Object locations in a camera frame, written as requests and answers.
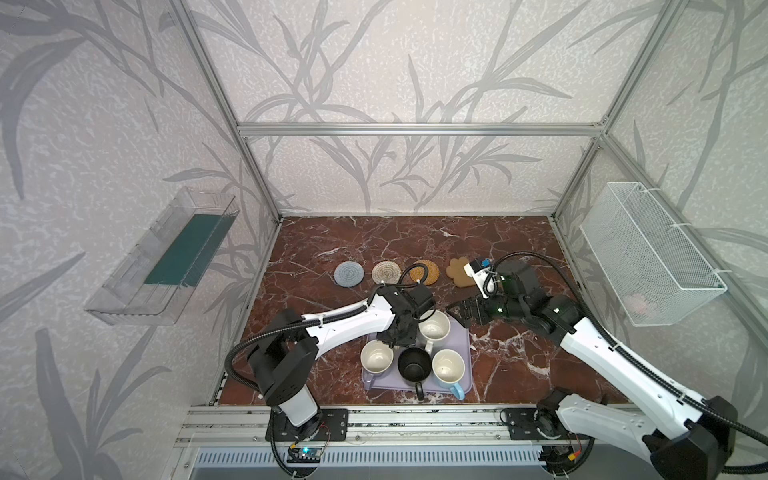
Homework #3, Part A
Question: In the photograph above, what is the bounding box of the cork paw-shaped coaster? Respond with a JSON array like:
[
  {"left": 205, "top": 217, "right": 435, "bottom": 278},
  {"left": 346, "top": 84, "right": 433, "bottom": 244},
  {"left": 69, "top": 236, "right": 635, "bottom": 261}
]
[{"left": 445, "top": 257, "right": 476, "bottom": 288}]

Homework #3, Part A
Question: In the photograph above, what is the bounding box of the pink object in basket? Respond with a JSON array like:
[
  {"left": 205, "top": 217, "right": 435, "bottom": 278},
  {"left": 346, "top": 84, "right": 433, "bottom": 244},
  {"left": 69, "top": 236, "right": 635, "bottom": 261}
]
[{"left": 622, "top": 293, "right": 653, "bottom": 315}]

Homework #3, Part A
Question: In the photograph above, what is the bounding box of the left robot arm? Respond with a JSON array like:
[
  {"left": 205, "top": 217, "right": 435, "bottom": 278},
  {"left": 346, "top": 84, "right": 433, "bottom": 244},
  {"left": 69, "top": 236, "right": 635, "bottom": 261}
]
[{"left": 225, "top": 283, "right": 435, "bottom": 428}]

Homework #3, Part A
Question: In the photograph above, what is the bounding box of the green circuit board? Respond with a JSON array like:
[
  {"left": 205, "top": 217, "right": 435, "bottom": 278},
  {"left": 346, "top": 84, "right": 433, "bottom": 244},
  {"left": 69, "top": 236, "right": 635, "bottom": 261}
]
[{"left": 287, "top": 444, "right": 327, "bottom": 464}]

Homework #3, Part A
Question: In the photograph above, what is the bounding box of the aluminium mounting rail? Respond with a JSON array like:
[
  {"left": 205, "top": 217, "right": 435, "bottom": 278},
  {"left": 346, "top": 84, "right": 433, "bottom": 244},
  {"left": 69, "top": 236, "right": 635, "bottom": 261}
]
[{"left": 174, "top": 403, "right": 579, "bottom": 448}]

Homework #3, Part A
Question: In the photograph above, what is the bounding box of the white mug blue outside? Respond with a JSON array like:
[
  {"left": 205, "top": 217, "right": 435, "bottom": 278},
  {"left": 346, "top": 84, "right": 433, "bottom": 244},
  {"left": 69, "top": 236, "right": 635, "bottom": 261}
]
[{"left": 432, "top": 349, "right": 466, "bottom": 401}]

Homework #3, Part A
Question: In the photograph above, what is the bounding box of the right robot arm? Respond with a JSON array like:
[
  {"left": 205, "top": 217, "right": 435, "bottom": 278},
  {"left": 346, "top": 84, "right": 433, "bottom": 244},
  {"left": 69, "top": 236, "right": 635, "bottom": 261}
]
[{"left": 448, "top": 251, "right": 767, "bottom": 479}]

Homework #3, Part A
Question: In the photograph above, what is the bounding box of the beige ceramic mug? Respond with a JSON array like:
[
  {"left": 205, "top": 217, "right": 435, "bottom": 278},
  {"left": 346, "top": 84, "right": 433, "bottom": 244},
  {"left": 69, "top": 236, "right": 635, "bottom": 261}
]
[{"left": 382, "top": 325, "right": 418, "bottom": 348}]

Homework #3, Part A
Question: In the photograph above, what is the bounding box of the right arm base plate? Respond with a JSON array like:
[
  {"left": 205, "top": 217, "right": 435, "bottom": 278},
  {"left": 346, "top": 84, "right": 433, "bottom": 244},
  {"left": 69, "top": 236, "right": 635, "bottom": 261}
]
[{"left": 499, "top": 406, "right": 590, "bottom": 444}]

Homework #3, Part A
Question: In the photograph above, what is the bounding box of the black mug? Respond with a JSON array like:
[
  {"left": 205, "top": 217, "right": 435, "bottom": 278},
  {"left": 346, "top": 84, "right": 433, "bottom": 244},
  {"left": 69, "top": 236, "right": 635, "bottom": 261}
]
[{"left": 397, "top": 347, "right": 432, "bottom": 401}]

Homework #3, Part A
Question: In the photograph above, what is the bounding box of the white patterned round coaster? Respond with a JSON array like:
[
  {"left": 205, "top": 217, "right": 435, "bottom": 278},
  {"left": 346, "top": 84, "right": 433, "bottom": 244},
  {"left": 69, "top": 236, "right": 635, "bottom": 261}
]
[{"left": 371, "top": 260, "right": 402, "bottom": 284}]

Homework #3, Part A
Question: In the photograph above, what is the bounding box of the white mug purple handle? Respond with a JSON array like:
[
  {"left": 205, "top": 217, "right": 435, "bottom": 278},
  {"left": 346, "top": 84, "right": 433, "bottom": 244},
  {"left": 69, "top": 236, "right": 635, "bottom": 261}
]
[{"left": 360, "top": 340, "right": 394, "bottom": 390}]

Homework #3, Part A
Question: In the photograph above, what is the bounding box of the white speckled mug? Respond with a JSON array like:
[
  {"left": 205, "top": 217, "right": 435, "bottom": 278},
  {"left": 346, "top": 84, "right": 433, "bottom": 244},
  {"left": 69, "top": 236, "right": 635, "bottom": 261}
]
[{"left": 417, "top": 310, "right": 451, "bottom": 355}]

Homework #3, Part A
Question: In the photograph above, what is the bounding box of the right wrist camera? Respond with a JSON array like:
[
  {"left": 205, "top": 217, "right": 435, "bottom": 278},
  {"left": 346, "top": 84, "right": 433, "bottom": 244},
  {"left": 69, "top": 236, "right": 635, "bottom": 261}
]
[{"left": 464, "top": 259, "right": 495, "bottom": 299}]

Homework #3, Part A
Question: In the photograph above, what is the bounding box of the clear plastic wall bin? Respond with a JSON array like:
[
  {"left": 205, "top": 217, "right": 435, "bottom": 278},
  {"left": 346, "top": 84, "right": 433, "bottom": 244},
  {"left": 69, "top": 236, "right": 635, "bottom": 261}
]
[{"left": 85, "top": 187, "right": 240, "bottom": 326}]

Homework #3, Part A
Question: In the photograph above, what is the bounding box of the lavender tray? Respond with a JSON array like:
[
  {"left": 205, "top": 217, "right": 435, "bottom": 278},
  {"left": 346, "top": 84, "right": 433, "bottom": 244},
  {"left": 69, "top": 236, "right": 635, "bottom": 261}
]
[{"left": 362, "top": 316, "right": 473, "bottom": 395}]

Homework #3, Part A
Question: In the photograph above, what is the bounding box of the woven rattan round coaster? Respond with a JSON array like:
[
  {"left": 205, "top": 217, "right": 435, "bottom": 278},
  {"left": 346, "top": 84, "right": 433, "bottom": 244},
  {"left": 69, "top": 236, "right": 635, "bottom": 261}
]
[{"left": 407, "top": 259, "right": 440, "bottom": 286}]

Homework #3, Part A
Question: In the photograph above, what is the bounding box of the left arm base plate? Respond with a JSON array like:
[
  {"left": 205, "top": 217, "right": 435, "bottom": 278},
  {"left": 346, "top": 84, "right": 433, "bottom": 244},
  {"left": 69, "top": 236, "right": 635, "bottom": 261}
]
[{"left": 266, "top": 408, "right": 350, "bottom": 443}]

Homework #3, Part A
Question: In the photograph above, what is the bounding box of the white wire mesh basket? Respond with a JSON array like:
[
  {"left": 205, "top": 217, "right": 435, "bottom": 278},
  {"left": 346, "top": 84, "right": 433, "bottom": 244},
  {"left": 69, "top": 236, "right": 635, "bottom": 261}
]
[{"left": 580, "top": 182, "right": 728, "bottom": 327}]

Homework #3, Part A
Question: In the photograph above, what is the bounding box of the blue-grey round coaster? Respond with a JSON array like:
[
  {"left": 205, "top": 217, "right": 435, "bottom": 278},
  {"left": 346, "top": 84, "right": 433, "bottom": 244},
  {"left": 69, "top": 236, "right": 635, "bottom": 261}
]
[{"left": 333, "top": 261, "right": 365, "bottom": 288}]

